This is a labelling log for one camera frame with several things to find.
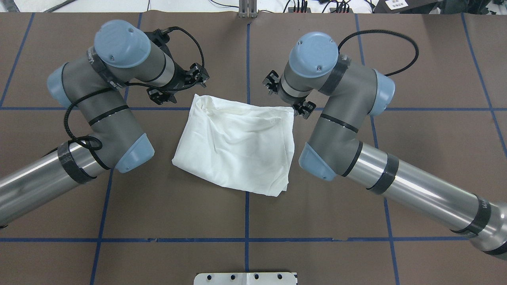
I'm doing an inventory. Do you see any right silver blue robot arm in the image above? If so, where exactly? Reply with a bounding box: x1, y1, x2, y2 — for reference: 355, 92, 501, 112
263, 29, 507, 260

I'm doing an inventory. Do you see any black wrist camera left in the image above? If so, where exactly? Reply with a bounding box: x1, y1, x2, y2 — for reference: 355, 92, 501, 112
146, 88, 177, 105

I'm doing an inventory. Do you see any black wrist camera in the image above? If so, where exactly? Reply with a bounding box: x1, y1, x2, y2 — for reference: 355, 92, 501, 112
146, 88, 177, 105
262, 70, 280, 95

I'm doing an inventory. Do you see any aluminium frame post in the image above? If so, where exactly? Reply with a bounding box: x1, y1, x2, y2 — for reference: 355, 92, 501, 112
238, 0, 258, 18

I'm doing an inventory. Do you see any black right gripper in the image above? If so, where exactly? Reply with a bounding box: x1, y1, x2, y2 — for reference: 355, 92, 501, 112
277, 85, 316, 120

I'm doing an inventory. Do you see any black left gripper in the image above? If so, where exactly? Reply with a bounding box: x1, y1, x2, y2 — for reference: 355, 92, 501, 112
168, 63, 210, 92

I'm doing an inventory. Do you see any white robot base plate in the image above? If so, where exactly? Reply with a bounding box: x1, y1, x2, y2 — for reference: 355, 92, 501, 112
193, 272, 298, 285

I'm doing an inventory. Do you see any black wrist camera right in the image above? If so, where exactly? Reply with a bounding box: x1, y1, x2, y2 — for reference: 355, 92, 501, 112
262, 70, 280, 95

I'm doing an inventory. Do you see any white long-sleeve printed shirt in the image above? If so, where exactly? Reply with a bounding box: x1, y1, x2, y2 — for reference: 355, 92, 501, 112
172, 95, 295, 197

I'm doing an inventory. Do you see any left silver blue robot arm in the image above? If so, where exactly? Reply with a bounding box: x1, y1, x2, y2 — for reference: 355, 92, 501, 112
0, 19, 210, 228

